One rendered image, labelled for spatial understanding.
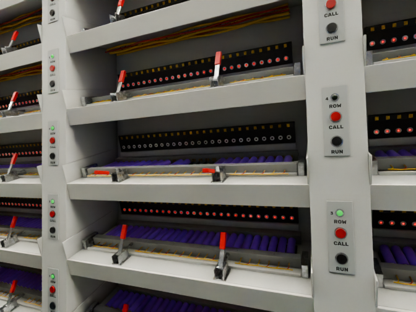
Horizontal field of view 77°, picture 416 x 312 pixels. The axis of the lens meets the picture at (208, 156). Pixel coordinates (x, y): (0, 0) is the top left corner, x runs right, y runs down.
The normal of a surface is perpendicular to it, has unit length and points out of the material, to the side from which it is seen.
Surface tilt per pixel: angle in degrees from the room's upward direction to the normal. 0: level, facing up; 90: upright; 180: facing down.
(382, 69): 105
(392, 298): 15
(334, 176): 90
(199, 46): 90
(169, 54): 90
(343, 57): 90
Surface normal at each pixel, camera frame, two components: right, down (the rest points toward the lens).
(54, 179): -0.37, -0.03
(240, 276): -0.12, -0.97
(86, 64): 0.93, -0.04
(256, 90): -0.36, 0.24
